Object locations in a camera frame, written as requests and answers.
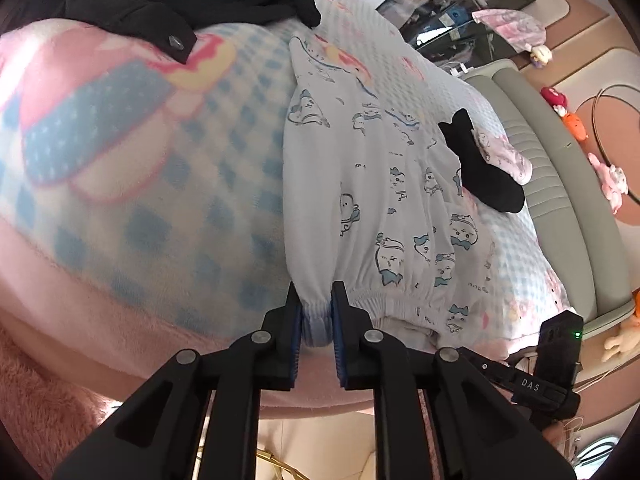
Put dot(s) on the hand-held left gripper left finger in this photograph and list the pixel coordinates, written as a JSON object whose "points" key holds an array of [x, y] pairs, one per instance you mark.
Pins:
{"points": [[297, 320]]}

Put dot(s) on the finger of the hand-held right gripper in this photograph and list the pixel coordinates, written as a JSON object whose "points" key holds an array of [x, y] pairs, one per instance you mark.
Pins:
{"points": [[492, 372]]}

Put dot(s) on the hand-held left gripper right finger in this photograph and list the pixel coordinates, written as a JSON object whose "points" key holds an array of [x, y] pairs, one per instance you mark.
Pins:
{"points": [[338, 330]]}

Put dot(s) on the cartoon print pajama pants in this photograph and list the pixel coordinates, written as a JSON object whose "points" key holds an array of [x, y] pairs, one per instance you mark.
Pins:
{"points": [[375, 210]]}

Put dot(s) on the beige plush toy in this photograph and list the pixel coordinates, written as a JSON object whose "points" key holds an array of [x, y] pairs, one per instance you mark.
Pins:
{"points": [[622, 337]]}

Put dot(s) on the grey padded headboard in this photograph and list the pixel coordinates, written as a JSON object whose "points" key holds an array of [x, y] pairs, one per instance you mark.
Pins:
{"points": [[555, 175]]}

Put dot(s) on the folded black garment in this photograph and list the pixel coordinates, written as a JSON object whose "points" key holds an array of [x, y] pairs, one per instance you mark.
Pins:
{"points": [[480, 175]]}

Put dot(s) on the blue checkered cartoon blanket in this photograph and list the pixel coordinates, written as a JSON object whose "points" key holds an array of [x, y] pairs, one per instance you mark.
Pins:
{"points": [[150, 185]]}

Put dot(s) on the folded pink printed garment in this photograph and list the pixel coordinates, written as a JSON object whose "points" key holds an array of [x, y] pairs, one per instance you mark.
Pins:
{"points": [[505, 155]]}

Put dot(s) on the orange plush toy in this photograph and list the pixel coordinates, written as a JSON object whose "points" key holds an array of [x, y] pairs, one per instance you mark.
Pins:
{"points": [[575, 127]]}

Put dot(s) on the red plush toy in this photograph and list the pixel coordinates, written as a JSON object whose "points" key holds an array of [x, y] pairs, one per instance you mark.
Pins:
{"points": [[555, 99]]}

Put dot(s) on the pink fuzzy robe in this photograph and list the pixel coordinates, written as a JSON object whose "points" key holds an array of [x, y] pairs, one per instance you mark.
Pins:
{"points": [[40, 395]]}

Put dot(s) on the white charger plug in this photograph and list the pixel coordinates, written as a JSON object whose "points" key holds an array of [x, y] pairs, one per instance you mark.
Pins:
{"points": [[457, 70]]}

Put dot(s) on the small purple white plush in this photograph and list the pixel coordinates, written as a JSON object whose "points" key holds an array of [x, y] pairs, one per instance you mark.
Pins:
{"points": [[541, 55]]}

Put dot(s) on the pink printed bundle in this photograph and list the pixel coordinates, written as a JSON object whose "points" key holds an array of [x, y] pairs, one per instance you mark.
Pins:
{"points": [[510, 27]]}

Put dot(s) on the dark glass cabinet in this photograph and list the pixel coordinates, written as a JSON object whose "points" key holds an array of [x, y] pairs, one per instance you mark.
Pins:
{"points": [[450, 5]]}

